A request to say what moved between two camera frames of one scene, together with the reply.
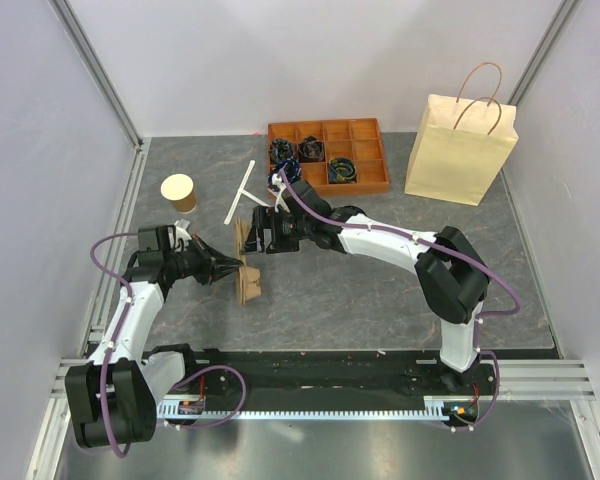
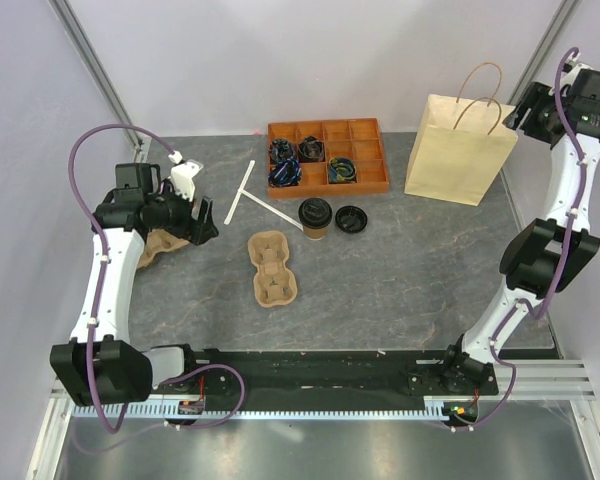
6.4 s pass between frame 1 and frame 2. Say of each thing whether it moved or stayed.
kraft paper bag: stayed
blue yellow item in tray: stayed
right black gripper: moved
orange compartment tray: stayed
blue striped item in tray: stayed
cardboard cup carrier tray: moved
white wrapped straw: stayed
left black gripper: moved
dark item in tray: stayed
